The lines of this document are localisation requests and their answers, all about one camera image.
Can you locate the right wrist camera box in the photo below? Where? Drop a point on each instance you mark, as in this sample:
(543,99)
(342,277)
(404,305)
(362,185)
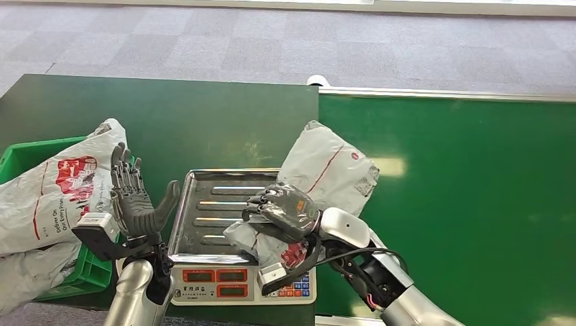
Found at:
(272,276)

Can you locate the grey plastic mailer package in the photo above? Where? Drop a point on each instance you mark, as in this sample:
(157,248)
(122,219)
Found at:
(328,166)

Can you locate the dark green table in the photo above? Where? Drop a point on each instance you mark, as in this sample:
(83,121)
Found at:
(202,121)

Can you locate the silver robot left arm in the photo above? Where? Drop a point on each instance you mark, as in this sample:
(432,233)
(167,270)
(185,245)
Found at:
(132,292)

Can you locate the grey mailer package red print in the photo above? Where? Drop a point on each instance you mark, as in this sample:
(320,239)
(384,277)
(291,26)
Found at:
(54,193)

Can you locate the white round conveyor end cap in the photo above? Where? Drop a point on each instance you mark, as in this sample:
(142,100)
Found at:
(318,80)

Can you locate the green plastic basket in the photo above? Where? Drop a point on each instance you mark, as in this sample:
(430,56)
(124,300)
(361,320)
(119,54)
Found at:
(92,272)

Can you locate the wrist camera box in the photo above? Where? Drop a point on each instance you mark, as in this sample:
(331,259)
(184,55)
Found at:
(96,225)
(272,276)

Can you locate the plain grey mailer package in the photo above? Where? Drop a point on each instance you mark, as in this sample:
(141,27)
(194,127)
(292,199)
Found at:
(31,274)

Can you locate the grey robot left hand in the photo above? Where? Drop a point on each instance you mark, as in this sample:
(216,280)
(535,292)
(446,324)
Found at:
(135,211)

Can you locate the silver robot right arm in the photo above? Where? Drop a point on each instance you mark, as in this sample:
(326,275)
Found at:
(346,227)

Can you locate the silver conveyor side rail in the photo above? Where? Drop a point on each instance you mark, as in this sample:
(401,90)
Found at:
(450,95)

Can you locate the green conveyor belt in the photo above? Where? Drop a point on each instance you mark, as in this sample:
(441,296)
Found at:
(472,180)

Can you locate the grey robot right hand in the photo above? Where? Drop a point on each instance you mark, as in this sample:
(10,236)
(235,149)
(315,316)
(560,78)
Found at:
(288,211)

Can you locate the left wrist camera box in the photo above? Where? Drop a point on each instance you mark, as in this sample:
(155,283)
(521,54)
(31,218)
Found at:
(96,225)

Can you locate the electronic scale with steel tray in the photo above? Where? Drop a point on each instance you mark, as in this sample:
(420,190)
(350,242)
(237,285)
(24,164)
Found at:
(211,211)

